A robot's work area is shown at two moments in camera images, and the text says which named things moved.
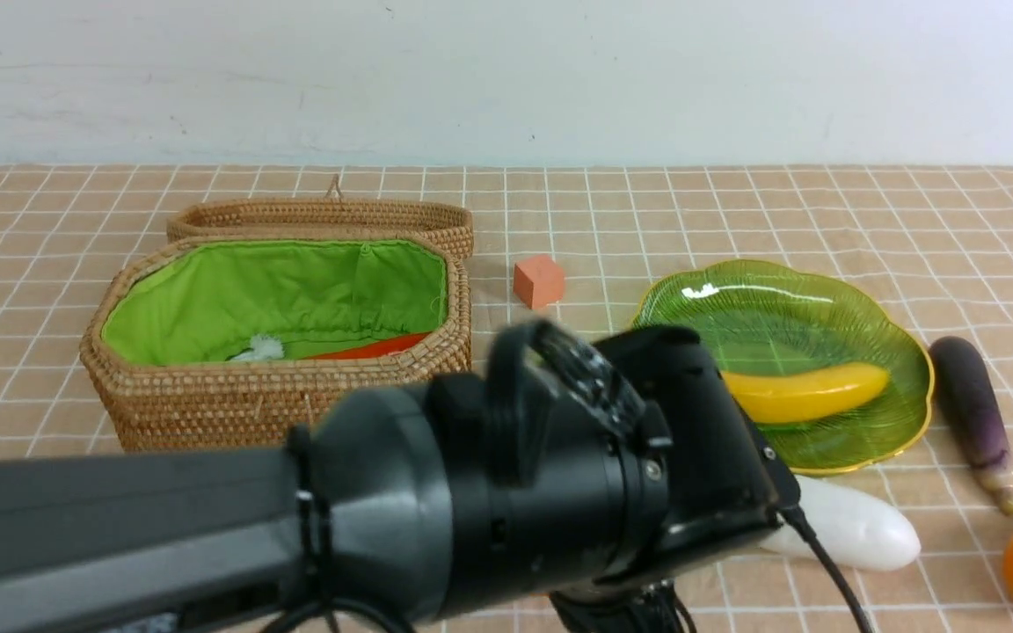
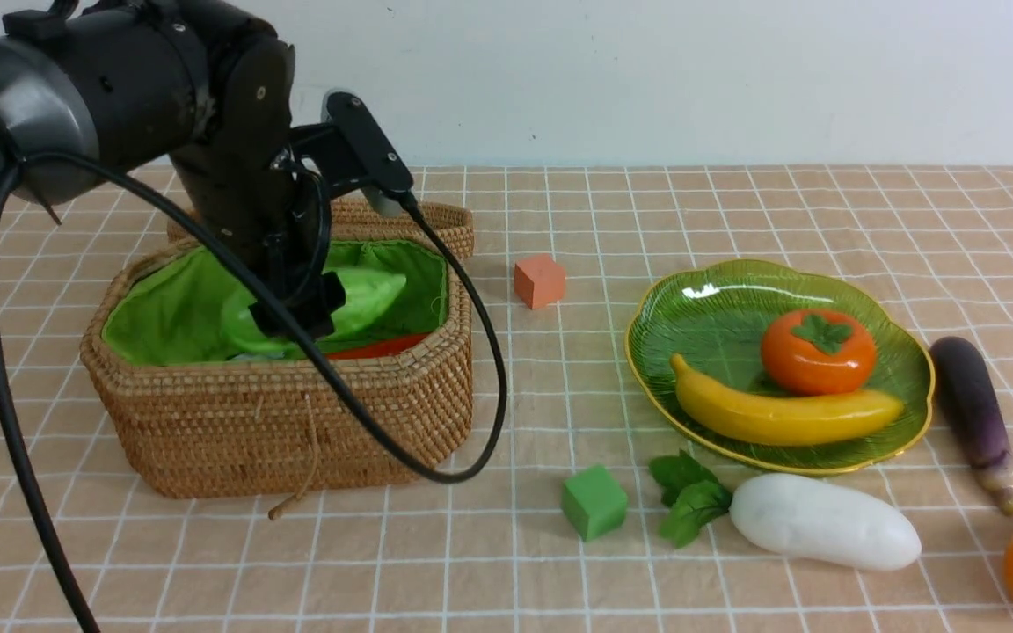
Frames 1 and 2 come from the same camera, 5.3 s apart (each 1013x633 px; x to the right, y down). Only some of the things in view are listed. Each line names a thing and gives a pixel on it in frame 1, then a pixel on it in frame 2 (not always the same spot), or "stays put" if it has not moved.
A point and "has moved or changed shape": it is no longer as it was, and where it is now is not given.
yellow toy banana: x=770 y=397 has moved or changed shape
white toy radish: x=857 y=529 stays put
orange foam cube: x=538 y=281 stays put
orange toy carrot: x=371 y=349 stays put
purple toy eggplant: x=970 y=410 stays put
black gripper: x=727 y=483 → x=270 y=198
